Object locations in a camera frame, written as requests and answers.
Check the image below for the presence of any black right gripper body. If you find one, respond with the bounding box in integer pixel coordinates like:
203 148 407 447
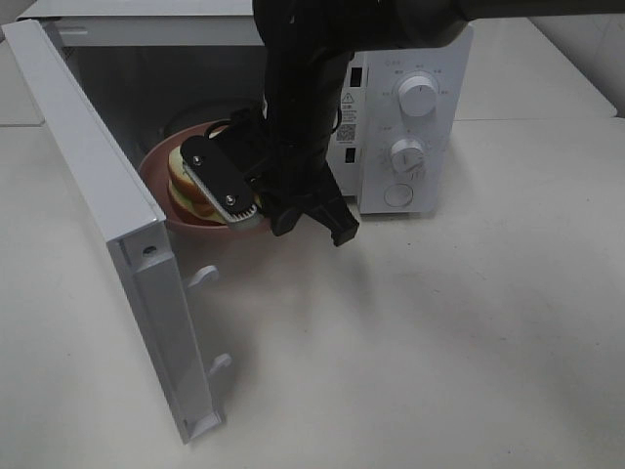
204 107 328 236

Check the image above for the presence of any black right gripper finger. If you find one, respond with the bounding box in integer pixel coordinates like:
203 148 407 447
181 136 262 231
300 163 359 246

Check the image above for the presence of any round white door button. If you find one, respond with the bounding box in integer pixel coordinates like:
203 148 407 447
384 184 414 208

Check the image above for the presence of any pink plate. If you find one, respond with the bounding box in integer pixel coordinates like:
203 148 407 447
139 122 270 238

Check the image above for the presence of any white microwave door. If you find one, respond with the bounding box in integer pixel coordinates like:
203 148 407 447
2 20 230 444

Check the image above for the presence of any white bread sandwich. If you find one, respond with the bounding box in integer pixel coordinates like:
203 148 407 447
167 147 226 226

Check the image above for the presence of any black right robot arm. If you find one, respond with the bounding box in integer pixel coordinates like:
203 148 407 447
181 1 624 245

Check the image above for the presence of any glass microwave turntable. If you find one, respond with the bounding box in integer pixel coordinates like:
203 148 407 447
158 97 258 139

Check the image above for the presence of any upper white power knob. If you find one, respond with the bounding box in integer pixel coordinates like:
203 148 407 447
396 71 438 117

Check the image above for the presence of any white microwave oven body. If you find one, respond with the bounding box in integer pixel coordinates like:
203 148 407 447
21 1 473 214

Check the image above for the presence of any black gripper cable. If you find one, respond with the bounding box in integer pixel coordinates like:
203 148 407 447
204 109 343 143

